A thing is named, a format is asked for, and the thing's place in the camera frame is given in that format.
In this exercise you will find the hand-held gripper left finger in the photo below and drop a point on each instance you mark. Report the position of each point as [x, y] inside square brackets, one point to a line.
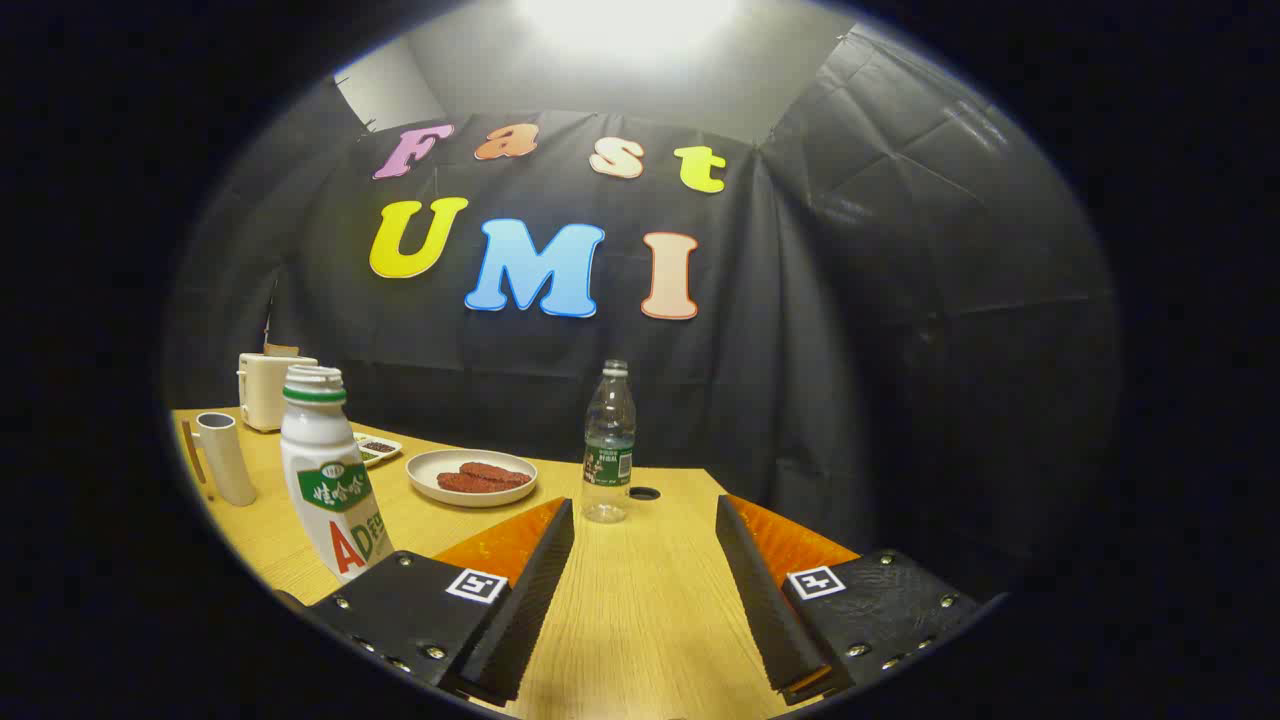
[530, 610]

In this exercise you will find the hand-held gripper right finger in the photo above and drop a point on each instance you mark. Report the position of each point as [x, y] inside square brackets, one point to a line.
[765, 600]

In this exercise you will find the white juice bottle green label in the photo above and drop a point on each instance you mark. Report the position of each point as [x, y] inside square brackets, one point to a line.
[320, 450]

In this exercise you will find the clear plastic water bottle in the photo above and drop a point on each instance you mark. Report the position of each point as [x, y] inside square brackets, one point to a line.
[608, 470]

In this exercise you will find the wooden table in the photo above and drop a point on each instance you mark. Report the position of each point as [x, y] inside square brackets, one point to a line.
[640, 600]

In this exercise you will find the red meat slice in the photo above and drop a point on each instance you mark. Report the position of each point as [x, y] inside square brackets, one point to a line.
[460, 483]
[500, 472]

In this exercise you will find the white round plate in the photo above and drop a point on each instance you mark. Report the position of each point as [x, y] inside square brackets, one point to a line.
[425, 475]

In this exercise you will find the white divided dish with beans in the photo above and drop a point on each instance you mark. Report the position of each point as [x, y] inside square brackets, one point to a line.
[380, 447]

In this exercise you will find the black backdrop cloth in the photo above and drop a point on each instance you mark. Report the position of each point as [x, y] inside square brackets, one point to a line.
[850, 350]

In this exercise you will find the cream toaster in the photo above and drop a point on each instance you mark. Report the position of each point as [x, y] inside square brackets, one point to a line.
[262, 395]

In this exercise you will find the bread slice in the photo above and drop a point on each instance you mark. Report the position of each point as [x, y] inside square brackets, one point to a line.
[280, 350]

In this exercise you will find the ceiling light panel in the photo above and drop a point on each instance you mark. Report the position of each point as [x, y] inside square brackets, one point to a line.
[630, 25]

